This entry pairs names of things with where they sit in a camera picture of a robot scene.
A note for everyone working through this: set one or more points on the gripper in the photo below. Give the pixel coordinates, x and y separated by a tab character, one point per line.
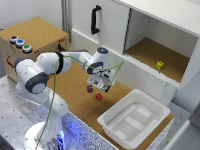
99	81

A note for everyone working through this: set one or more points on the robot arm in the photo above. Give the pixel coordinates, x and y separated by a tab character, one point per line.
46	65

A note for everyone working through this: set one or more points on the purple block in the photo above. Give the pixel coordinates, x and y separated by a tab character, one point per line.
89	88

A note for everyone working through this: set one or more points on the pink block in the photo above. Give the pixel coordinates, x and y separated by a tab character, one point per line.
99	97

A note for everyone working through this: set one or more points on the yellow block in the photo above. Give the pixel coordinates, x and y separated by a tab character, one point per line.
160	65

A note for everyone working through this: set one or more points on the white plastic box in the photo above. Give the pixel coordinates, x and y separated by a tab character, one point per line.
135	118

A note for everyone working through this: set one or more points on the white sliding door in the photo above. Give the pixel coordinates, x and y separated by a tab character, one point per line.
106	25

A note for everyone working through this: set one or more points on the white cabinet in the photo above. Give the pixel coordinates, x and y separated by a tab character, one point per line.
156	36

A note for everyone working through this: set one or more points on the wooden drawer box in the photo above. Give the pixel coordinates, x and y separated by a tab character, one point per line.
31	43

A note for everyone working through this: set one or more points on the green button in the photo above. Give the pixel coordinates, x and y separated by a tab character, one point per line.
27	47

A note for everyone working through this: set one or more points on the blue button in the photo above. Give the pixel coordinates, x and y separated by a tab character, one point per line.
20	42

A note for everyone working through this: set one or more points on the red button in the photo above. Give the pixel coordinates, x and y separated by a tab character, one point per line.
14	39

